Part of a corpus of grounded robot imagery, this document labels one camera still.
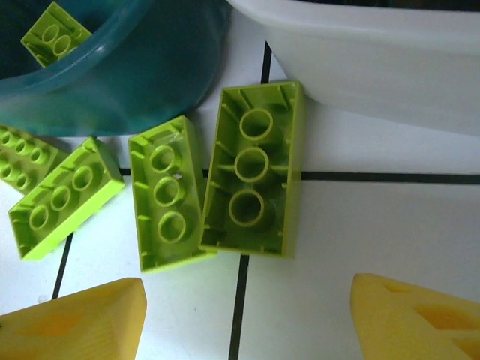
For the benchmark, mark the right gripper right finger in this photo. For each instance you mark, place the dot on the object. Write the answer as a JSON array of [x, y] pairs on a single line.
[[412, 326]]

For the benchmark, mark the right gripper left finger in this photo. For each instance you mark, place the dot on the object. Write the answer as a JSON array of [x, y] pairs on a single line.
[[75, 326]]

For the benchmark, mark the teal plastic container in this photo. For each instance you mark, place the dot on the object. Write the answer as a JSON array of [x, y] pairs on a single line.
[[150, 75]]

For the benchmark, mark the white plastic container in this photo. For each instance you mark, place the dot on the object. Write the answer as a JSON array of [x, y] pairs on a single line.
[[375, 56]]

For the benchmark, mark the green lego brick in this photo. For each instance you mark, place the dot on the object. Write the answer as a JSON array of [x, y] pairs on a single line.
[[168, 195], [56, 41], [251, 168], [67, 198], [22, 161]]

